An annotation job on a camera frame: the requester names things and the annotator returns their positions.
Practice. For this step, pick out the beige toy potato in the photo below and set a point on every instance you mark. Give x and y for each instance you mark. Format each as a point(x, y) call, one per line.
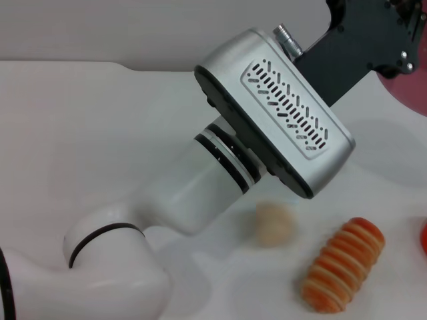
point(275, 226)

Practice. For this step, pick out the pink bowl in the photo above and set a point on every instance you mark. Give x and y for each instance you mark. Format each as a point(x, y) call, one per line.
point(413, 93)

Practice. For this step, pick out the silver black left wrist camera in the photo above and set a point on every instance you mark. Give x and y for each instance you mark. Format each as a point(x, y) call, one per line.
point(283, 110)

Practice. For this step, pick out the orange striped bread loaf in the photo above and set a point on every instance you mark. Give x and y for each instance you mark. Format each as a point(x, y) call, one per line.
point(343, 265)

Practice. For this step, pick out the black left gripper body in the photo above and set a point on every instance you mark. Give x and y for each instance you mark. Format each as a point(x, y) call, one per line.
point(353, 43)

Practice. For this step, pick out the red round object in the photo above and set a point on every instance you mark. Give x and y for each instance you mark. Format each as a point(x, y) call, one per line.
point(424, 236)

